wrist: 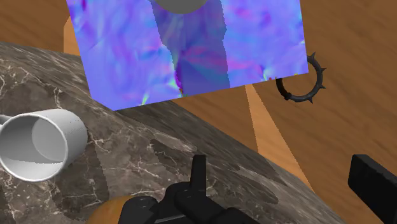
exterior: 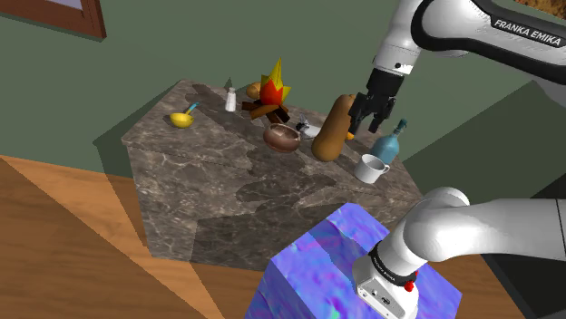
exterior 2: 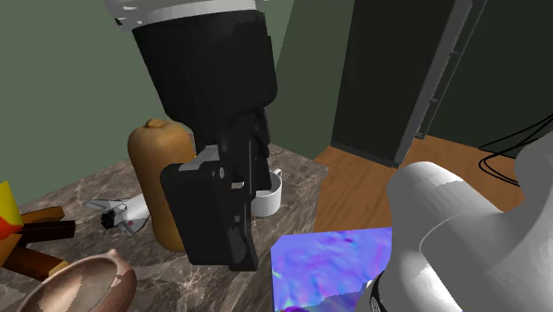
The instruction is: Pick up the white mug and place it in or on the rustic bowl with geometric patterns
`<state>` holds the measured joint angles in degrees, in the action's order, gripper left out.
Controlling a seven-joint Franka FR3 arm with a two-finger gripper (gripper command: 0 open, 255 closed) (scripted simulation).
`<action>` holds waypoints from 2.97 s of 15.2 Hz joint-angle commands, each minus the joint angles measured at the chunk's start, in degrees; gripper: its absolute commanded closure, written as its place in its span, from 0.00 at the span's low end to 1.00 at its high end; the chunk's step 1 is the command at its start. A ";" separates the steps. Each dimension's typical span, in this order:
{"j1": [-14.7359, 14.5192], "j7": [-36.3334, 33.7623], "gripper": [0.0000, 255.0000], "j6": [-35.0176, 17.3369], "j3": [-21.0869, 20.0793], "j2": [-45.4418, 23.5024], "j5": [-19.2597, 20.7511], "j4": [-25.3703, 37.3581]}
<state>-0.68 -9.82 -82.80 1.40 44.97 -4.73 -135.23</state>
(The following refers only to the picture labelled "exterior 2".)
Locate white toy space shuttle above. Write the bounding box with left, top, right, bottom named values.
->
left=83, top=192, right=152, bottom=236

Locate black cable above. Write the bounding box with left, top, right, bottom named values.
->
left=478, top=113, right=553, bottom=188

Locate tan butternut squash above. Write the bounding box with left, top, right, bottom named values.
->
left=127, top=118, right=198, bottom=254

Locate brown ceramic bowl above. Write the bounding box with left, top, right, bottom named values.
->
left=16, top=247, right=138, bottom=312

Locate purple patterned robot stand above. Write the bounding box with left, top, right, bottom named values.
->
left=270, top=227, right=393, bottom=312

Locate yellow and brown wooden toy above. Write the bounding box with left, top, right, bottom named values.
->
left=0, top=180, right=77, bottom=283

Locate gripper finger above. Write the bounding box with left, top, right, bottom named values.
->
left=160, top=113, right=261, bottom=272

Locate white mug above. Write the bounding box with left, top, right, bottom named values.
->
left=250, top=167, right=284, bottom=218

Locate dark door with grey frame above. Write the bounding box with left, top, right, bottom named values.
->
left=330, top=0, right=490, bottom=168

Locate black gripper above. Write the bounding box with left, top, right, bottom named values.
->
left=130, top=10, right=278, bottom=194

